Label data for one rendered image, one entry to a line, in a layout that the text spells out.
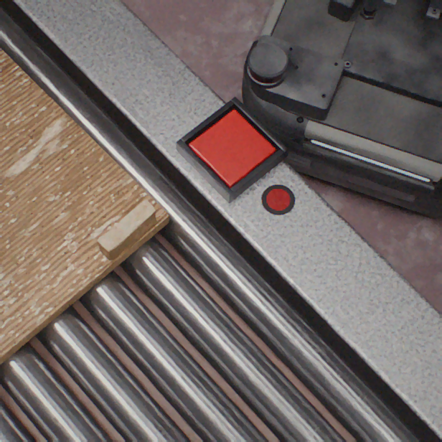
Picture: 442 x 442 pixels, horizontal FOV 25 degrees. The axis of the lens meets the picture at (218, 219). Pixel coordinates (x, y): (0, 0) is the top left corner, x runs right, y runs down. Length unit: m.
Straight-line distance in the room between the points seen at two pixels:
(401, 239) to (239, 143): 1.04
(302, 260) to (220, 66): 1.21
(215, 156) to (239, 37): 1.21
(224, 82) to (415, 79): 0.44
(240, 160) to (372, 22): 0.96
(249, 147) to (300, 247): 0.11
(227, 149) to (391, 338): 0.23
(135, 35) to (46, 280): 0.28
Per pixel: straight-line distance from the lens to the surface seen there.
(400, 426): 0.88
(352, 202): 1.97
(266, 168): 0.94
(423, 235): 1.97
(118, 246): 0.87
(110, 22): 1.04
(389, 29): 1.86
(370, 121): 1.78
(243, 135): 0.95
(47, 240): 0.90
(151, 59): 1.01
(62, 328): 0.89
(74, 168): 0.93
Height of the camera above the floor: 1.76
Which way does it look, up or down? 66 degrees down
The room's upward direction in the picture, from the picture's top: 4 degrees clockwise
